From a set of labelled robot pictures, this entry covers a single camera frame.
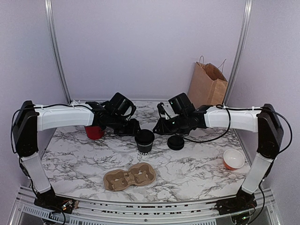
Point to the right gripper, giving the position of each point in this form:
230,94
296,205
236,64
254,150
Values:
162,127

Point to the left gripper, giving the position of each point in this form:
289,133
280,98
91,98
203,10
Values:
132,130

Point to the black plastic cup lid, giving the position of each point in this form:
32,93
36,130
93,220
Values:
144,137

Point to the black paper coffee cup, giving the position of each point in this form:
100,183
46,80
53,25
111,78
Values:
144,149

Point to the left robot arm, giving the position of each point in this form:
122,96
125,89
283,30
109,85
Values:
33,127

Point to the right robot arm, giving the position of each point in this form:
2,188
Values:
263,132

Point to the red cylindrical holder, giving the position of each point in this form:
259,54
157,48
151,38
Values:
94,132

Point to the cardboard cup carrier tray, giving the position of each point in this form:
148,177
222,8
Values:
140,174

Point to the white wrapped straw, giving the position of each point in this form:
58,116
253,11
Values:
74,103

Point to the brown paper bag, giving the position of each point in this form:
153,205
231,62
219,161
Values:
208,85

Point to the orange white bowl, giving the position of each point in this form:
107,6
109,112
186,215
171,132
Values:
233,159

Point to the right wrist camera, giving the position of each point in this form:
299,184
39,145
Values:
178,105

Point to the front aluminium rail base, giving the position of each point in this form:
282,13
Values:
96,212

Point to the left aluminium frame post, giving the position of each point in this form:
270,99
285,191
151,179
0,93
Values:
55,48

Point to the aluminium frame post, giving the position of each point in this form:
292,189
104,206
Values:
240,48
55,48

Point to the right aluminium frame post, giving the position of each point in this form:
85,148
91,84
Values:
240,48

